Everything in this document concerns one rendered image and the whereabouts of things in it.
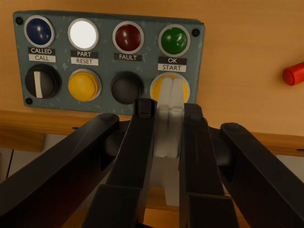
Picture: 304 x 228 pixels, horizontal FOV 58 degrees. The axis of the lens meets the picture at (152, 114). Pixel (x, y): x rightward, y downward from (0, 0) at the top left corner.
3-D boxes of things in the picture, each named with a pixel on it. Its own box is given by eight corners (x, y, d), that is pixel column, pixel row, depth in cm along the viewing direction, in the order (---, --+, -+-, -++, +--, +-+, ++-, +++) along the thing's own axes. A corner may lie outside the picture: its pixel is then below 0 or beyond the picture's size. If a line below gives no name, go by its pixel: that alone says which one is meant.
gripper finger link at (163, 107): (166, 158, 15) (153, 157, 16) (169, 112, 22) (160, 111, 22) (170, 109, 14) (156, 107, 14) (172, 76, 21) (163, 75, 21)
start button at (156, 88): (186, 108, 23) (186, 113, 22) (151, 105, 23) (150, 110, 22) (189, 74, 22) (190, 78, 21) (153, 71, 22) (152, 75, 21)
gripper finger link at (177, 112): (170, 109, 14) (184, 110, 14) (173, 76, 21) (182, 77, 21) (166, 158, 15) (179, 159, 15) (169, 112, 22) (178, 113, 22)
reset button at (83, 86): (100, 99, 23) (96, 104, 22) (72, 97, 23) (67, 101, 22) (99, 71, 22) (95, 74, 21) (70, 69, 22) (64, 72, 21)
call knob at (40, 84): (60, 97, 23) (54, 102, 22) (31, 94, 23) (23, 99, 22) (58, 67, 22) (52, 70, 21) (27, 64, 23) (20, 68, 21)
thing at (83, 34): (97, 50, 22) (93, 42, 20) (70, 49, 22) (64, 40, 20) (101, 29, 22) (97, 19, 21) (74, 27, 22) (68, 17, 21)
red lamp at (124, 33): (142, 54, 21) (140, 45, 20) (114, 52, 22) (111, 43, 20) (144, 32, 22) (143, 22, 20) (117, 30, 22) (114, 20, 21)
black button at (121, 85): (141, 102, 23) (139, 107, 22) (112, 100, 23) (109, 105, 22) (142, 74, 22) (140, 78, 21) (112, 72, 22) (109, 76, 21)
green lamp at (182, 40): (187, 57, 21) (188, 49, 20) (159, 55, 21) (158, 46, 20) (188, 35, 22) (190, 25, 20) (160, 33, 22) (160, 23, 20)
